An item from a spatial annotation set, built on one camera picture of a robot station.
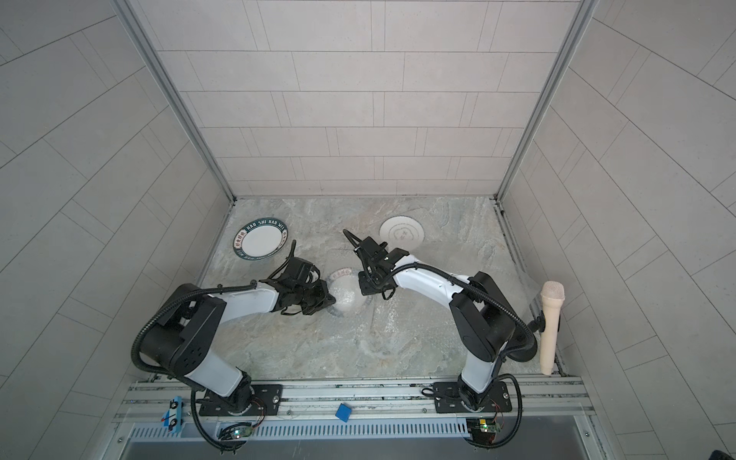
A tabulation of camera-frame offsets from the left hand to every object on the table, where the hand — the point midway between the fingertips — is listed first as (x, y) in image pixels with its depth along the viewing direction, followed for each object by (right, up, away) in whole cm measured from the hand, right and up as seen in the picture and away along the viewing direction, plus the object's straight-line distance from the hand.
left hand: (340, 298), depth 90 cm
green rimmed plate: (-31, +18, +13) cm, 38 cm away
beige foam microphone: (+51, +8, -28) cm, 59 cm away
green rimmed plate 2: (+1, +4, -1) cm, 4 cm away
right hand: (+9, +4, -3) cm, 10 cm away
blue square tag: (+4, -22, -21) cm, 31 cm away
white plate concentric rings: (+21, +20, +15) cm, 33 cm away
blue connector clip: (-36, -21, -23) cm, 48 cm away
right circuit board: (+38, -25, -22) cm, 50 cm away
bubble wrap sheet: (+5, -4, -11) cm, 13 cm away
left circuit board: (-20, -24, -25) cm, 40 cm away
